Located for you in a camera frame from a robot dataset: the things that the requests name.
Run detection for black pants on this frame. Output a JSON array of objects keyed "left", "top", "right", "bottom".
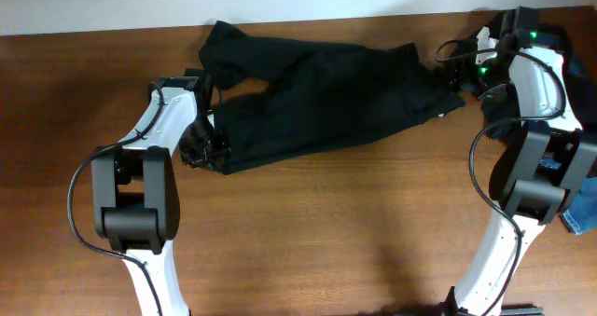
[{"left": 199, "top": 21, "right": 465, "bottom": 174}]

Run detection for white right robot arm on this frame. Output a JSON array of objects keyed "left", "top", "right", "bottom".
[{"left": 436, "top": 7, "right": 596, "bottom": 315}]

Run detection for black garment pile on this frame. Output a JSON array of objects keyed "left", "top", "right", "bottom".
[{"left": 481, "top": 23, "right": 596, "bottom": 135}]

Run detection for blue denim jeans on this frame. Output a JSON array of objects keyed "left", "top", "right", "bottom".
[{"left": 558, "top": 162, "right": 596, "bottom": 236}]

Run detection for black metal rail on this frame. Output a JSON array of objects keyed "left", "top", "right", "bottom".
[{"left": 500, "top": 305, "right": 545, "bottom": 316}]

